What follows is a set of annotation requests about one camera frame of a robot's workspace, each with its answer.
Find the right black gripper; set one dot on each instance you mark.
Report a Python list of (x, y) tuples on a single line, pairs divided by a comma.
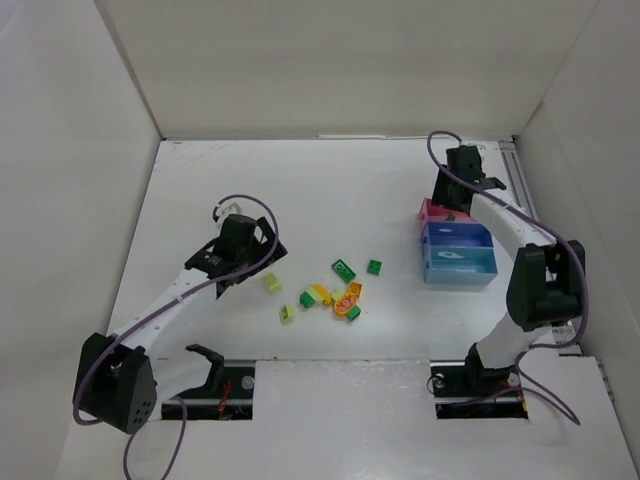
[(451, 195)]

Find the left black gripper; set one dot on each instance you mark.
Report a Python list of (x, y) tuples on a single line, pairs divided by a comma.
[(270, 248)]

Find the lime lego brick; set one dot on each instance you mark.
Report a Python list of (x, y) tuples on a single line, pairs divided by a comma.
[(272, 283), (287, 314)]

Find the green printed lego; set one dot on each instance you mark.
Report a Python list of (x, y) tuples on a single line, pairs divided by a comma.
[(343, 271)]

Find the green square lego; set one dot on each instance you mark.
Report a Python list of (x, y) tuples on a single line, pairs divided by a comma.
[(374, 267)]

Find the orange lego brick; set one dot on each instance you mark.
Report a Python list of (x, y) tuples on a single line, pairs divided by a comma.
[(355, 289)]

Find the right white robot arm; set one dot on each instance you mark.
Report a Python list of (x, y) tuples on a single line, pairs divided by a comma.
[(547, 287)]

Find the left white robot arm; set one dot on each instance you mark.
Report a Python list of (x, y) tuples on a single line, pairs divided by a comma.
[(123, 376)]

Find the pink container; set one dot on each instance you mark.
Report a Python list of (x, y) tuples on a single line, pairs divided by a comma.
[(429, 212)]

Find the purple-blue container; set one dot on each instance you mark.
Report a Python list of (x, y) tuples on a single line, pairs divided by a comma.
[(456, 234)]

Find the light blue container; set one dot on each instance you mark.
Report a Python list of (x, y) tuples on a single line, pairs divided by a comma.
[(459, 266)]

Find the green lego in pile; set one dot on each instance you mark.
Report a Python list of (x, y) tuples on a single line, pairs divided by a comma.
[(306, 300)]

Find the yellow curved lego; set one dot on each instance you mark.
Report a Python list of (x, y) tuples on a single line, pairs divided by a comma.
[(320, 294)]

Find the orange flower print lego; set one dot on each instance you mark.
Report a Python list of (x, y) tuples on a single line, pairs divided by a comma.
[(341, 307)]

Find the green lego right of pile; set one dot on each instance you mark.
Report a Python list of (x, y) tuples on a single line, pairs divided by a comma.
[(353, 313)]

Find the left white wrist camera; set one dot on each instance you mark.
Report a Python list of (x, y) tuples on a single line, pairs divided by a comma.
[(221, 212)]

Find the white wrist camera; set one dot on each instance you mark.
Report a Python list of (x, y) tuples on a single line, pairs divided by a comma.
[(483, 149), (221, 212)]

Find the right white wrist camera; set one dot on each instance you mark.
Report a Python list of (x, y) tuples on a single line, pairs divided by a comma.
[(483, 149)]

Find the aluminium rail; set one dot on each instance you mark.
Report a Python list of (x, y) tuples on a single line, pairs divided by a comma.
[(517, 182)]

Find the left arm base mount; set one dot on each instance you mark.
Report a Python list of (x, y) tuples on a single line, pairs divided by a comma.
[(203, 384)]

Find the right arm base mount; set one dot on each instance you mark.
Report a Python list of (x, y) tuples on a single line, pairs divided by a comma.
[(465, 389)]

